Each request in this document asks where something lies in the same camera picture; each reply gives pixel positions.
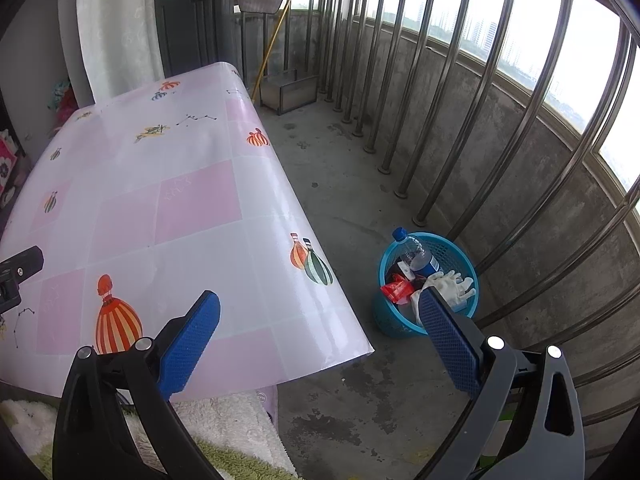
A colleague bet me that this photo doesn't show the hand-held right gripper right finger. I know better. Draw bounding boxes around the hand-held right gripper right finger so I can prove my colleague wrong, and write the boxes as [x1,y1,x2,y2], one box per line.
[412,287,586,480]

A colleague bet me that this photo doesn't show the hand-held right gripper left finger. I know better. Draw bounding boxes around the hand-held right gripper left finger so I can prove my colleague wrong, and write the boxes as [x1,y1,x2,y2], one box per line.
[52,290,223,480]

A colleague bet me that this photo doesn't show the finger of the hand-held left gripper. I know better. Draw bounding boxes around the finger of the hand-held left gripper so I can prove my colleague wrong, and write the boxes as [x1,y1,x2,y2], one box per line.
[0,246,45,286]
[0,280,24,316]

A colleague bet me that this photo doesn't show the blue plastic basket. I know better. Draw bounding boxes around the blue plastic basket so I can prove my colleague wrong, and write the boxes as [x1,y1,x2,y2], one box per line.
[371,231,480,338]

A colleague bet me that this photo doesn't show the white work glove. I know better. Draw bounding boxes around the white work glove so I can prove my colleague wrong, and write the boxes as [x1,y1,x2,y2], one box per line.
[410,270,477,312]

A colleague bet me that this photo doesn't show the red snack wrapper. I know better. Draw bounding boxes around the red snack wrapper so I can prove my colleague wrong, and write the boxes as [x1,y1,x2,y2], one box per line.
[381,274,416,304]

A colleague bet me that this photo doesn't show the clear plastic bottle blue cap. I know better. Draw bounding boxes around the clear plastic bottle blue cap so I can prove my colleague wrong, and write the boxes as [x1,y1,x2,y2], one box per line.
[391,226,442,281]

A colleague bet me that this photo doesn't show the fluffy white green rug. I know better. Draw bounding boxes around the fluffy white green rug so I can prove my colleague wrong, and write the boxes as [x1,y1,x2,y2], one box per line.
[0,390,301,480]

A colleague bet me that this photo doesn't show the pile of colourful bags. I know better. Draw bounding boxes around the pile of colourful bags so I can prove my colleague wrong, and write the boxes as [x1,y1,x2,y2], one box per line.
[47,77,81,126]

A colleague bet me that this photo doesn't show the metal balcony railing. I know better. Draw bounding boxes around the metal balcony railing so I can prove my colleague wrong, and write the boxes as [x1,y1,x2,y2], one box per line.
[235,0,640,461]

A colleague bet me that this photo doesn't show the white curtain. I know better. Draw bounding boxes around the white curtain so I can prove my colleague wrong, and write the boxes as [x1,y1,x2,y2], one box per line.
[75,0,166,106]

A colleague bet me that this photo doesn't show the dark metal cabinet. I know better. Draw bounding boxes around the dark metal cabinet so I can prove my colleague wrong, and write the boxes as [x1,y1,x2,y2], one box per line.
[154,0,241,78]

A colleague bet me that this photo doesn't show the metal box frame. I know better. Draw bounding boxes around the metal box frame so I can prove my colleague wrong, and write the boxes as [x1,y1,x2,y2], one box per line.
[260,70,319,114]

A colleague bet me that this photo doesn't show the yellow broom handle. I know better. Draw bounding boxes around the yellow broom handle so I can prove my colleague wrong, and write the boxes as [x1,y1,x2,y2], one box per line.
[250,0,298,101]

